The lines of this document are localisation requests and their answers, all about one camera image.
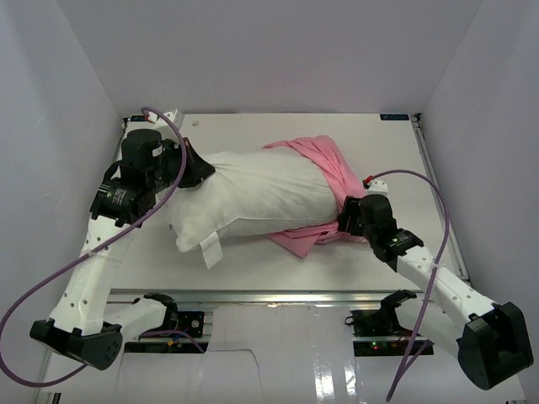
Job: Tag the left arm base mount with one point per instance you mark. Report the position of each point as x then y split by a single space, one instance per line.
180 333

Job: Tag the blue table label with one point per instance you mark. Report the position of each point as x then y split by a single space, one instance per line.
137 118
394 117

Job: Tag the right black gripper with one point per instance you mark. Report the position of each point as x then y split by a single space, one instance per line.
351 208

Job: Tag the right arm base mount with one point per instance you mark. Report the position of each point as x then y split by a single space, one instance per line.
377 332

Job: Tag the pink floral pillowcase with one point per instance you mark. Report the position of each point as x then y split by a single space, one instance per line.
325 154

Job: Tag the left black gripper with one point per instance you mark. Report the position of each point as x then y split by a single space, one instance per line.
197 167

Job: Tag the aluminium table front rail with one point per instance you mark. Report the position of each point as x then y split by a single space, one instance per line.
276 297

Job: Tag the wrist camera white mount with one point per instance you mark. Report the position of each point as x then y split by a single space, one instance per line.
375 186
157 119

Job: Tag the left blue table label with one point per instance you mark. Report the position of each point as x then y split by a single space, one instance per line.
137 118

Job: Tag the right blue table label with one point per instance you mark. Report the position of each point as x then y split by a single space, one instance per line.
394 117

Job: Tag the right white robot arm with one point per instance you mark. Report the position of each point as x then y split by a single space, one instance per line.
489 340

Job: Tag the white pillow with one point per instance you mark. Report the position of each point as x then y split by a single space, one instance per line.
251 194

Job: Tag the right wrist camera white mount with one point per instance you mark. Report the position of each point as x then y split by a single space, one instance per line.
375 186

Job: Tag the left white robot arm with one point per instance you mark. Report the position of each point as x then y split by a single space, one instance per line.
78 327

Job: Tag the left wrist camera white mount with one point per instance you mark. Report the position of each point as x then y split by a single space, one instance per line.
157 119

